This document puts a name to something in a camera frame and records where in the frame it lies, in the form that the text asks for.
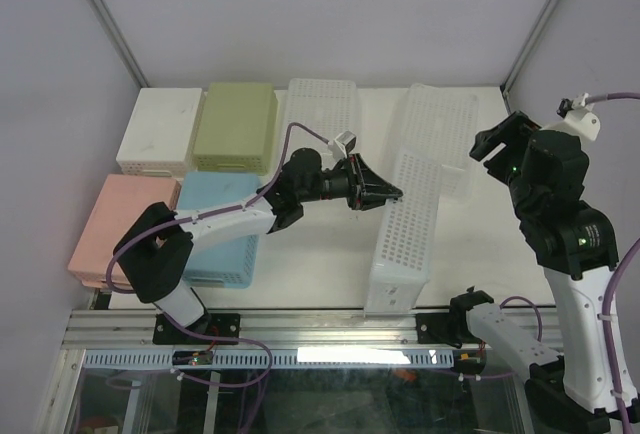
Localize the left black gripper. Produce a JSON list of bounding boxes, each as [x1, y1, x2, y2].
[[299, 153, 403, 212]]

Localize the white bottom basket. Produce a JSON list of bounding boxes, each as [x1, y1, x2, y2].
[[382, 83, 479, 203]]

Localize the clear perforated basket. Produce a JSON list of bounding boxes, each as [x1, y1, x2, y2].
[[278, 78, 361, 152], [364, 148, 442, 315]]

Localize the green perforated basket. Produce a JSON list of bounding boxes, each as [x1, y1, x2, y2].
[[193, 82, 278, 175]]

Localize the blue basket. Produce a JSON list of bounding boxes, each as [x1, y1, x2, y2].
[[176, 171, 260, 289]]

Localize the white perforated basket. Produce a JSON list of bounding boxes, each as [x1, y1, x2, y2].
[[116, 88, 205, 179]]

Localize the pink perforated basket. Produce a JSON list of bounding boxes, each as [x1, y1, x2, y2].
[[68, 174, 181, 288]]

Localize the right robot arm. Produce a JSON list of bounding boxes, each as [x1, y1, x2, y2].
[[444, 112, 639, 433]]

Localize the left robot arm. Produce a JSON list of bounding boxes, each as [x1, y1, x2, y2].
[[110, 148, 403, 343]]

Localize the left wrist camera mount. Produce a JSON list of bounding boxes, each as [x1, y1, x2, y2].
[[327, 131, 357, 162]]

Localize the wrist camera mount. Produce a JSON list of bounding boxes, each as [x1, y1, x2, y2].
[[543, 93, 601, 143], [327, 131, 357, 162]]

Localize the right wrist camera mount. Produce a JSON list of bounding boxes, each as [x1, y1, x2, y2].
[[543, 93, 601, 143]]

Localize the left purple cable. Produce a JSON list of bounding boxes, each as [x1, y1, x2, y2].
[[106, 122, 334, 295]]

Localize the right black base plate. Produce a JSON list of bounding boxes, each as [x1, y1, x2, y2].
[[415, 312, 481, 349]]

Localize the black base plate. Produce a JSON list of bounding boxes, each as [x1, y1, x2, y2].
[[415, 312, 481, 349], [152, 312, 241, 346]]

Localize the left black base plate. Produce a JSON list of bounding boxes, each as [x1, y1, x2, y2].
[[152, 312, 241, 346]]

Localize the white slotted cable duct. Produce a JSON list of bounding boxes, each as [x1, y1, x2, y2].
[[84, 347, 454, 370]]

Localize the aluminium mounting rail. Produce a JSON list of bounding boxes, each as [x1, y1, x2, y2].
[[62, 309, 447, 350]]

